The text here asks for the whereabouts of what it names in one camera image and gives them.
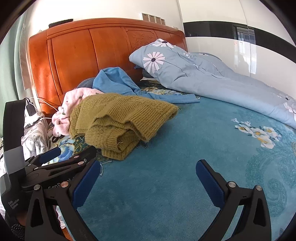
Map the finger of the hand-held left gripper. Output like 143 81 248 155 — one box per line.
24 146 62 166
32 146 99 179

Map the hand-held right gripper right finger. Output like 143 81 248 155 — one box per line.
195 159 272 241

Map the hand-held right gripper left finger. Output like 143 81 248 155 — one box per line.
24 159 102 241

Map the olive knitted sweater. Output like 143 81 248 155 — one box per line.
69 93 179 161

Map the person's left hand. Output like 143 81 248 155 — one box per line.
4 210 27 241

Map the grey patterned cloth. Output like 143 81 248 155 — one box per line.
21 116 50 161

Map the black charger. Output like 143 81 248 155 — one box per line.
25 103 37 117

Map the pink dotted garment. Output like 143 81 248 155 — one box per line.
51 88 104 136

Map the teal floral bed blanket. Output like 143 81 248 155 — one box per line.
47 81 296 241

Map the green curtain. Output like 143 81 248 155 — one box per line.
0 19 24 103

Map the grey pillow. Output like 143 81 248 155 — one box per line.
77 77 96 89

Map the blue garment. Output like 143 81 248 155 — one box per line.
92 67 201 104

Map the orange wooden headboard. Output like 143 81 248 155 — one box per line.
28 18 188 118

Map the light blue floral quilt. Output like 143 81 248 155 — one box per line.
129 39 296 129

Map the white glossy wardrobe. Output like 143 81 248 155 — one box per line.
178 0 296 93

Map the charger with white cables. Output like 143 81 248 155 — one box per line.
23 97 61 121

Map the wall switch panel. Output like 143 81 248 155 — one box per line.
142 13 166 25

